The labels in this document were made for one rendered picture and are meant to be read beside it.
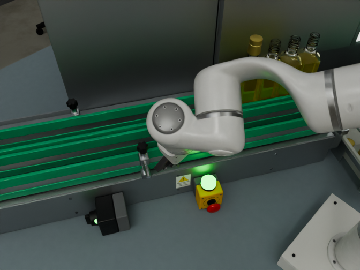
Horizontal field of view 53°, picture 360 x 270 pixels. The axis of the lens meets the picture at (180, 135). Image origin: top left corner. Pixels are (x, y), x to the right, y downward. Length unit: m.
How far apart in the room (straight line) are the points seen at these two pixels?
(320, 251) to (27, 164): 0.80
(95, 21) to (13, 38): 2.35
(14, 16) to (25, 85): 2.09
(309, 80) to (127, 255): 0.71
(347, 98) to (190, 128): 0.22
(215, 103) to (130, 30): 0.55
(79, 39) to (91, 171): 0.35
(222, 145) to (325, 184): 0.73
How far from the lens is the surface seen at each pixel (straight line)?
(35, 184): 1.00
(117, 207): 1.01
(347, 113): 0.50
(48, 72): 1.60
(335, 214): 1.09
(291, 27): 1.18
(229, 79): 0.56
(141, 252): 1.03
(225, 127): 0.53
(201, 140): 0.53
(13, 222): 1.11
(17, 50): 3.17
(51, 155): 1.02
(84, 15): 1.00
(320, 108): 0.49
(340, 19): 1.27
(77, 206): 1.06
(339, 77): 0.50
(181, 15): 1.05
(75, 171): 0.96
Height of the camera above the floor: 1.70
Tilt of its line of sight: 49 degrees down
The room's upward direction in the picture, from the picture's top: straight up
